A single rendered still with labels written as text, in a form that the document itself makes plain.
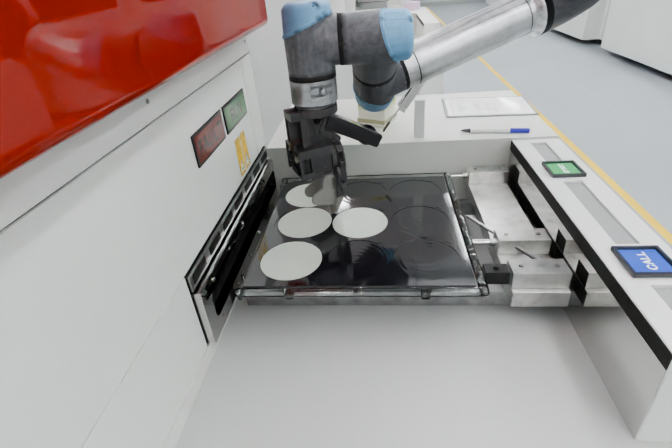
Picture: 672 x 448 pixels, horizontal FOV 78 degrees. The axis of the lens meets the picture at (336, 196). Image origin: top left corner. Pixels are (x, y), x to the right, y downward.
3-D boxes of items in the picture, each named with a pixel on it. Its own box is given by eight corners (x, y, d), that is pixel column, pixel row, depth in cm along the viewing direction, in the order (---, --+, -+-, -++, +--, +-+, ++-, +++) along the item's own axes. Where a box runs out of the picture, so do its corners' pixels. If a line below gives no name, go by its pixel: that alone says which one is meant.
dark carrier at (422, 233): (242, 289, 63) (242, 286, 63) (285, 183, 93) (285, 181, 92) (476, 288, 59) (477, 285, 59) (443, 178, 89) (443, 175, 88)
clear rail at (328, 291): (233, 299, 62) (231, 292, 61) (236, 292, 63) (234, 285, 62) (490, 299, 58) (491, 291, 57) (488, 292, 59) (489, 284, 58)
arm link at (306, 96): (324, 69, 70) (345, 78, 63) (327, 96, 72) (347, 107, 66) (282, 77, 68) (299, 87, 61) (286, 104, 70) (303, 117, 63)
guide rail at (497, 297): (247, 305, 70) (244, 291, 69) (250, 297, 72) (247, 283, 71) (558, 305, 65) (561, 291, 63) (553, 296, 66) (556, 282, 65)
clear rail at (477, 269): (480, 299, 58) (481, 291, 57) (442, 177, 90) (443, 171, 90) (490, 299, 58) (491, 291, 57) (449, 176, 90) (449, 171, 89)
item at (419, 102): (397, 139, 91) (397, 78, 84) (397, 133, 94) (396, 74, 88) (426, 138, 90) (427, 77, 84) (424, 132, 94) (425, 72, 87)
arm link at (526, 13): (563, -18, 83) (343, 82, 81) (590, -66, 73) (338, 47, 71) (597, 25, 80) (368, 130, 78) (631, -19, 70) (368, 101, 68)
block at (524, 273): (511, 288, 60) (513, 272, 59) (504, 273, 63) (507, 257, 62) (569, 288, 59) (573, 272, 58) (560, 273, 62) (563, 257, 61)
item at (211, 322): (205, 343, 60) (189, 294, 56) (271, 195, 98) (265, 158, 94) (217, 344, 60) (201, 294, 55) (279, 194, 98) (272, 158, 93)
